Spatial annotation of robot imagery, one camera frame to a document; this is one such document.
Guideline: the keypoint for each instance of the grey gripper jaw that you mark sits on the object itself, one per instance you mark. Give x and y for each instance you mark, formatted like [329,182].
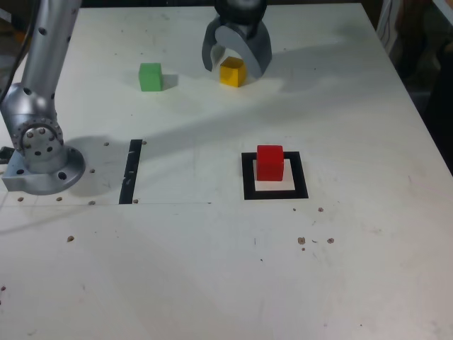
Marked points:
[260,53]
[206,46]

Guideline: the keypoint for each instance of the yellow cube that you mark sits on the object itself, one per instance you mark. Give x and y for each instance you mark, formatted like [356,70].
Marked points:
[231,74]

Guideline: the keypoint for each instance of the green cube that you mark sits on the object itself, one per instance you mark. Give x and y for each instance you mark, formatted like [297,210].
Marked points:
[150,78]

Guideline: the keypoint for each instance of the red cube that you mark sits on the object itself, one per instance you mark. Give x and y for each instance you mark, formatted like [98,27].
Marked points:
[269,164]

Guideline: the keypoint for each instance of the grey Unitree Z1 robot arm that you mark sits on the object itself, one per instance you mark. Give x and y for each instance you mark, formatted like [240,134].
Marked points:
[42,71]

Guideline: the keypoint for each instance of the black tape square outline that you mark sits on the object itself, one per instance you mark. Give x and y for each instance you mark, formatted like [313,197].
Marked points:
[247,177]

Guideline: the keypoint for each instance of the black tape strip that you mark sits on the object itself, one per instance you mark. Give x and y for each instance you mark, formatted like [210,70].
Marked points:
[129,170]

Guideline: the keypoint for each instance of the white background frame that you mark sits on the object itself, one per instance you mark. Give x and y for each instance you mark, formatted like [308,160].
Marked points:
[387,25]

